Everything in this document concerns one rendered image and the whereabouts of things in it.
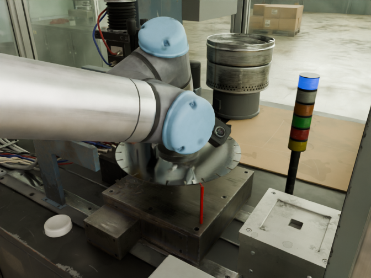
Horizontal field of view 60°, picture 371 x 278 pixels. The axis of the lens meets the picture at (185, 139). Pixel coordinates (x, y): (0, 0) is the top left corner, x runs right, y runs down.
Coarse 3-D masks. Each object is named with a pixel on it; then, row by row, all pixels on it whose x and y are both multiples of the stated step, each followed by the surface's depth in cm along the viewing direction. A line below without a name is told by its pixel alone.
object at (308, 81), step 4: (304, 72) 76; (308, 72) 76; (300, 76) 74; (304, 76) 73; (308, 76) 73; (312, 76) 73; (316, 76) 73; (300, 80) 74; (304, 80) 73; (308, 80) 73; (312, 80) 72; (316, 80) 73; (300, 84) 74; (304, 84) 73; (308, 84) 73; (312, 84) 73; (316, 84) 73; (300, 88) 74; (304, 88) 74; (308, 88) 73; (312, 88) 73; (316, 88) 74
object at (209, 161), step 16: (128, 144) 88; (144, 144) 88; (208, 144) 88; (224, 144) 88; (128, 160) 81; (144, 160) 81; (160, 160) 81; (176, 160) 81; (192, 160) 81; (208, 160) 81; (224, 160) 81; (144, 176) 74; (160, 176) 74; (176, 176) 74; (192, 176) 74; (208, 176) 74
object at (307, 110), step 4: (296, 104) 77; (300, 104) 76; (304, 104) 75; (308, 104) 75; (312, 104) 75; (296, 108) 77; (300, 108) 76; (304, 108) 76; (308, 108) 75; (312, 108) 76; (296, 112) 77; (300, 112) 76; (304, 112) 76; (308, 112) 76; (312, 112) 77
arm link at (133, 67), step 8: (128, 56) 51; (136, 56) 50; (120, 64) 50; (128, 64) 49; (136, 64) 49; (144, 64) 49; (112, 72) 49; (120, 72) 48; (128, 72) 47; (136, 72) 48; (144, 72) 49; (152, 72) 50; (160, 80) 51
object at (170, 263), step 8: (168, 256) 60; (160, 264) 58; (168, 264) 58; (176, 264) 58; (184, 264) 58; (152, 272) 57; (160, 272) 57; (168, 272) 57; (176, 272) 57; (184, 272) 57; (192, 272) 57; (200, 272) 57
